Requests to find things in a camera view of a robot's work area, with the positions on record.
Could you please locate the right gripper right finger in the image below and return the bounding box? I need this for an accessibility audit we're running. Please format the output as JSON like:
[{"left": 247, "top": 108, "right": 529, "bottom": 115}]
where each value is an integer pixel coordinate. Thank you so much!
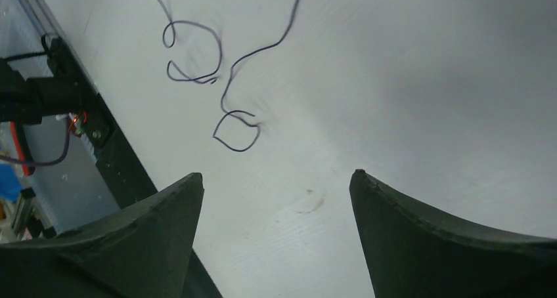
[{"left": 349, "top": 169, "right": 556, "bottom": 297}]

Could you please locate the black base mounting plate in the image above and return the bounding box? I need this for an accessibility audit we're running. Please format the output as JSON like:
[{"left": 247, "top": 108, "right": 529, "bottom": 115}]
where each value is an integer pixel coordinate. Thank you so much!
[{"left": 41, "top": 34, "right": 220, "bottom": 297}]

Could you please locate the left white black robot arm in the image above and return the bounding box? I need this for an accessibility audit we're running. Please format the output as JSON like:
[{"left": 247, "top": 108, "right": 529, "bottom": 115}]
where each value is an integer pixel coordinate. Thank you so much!
[{"left": 1, "top": 59, "right": 83, "bottom": 125}]

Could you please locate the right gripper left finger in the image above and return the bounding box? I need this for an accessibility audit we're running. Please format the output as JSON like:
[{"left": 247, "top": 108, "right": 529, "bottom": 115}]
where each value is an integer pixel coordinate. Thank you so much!
[{"left": 1, "top": 173, "right": 204, "bottom": 297}]

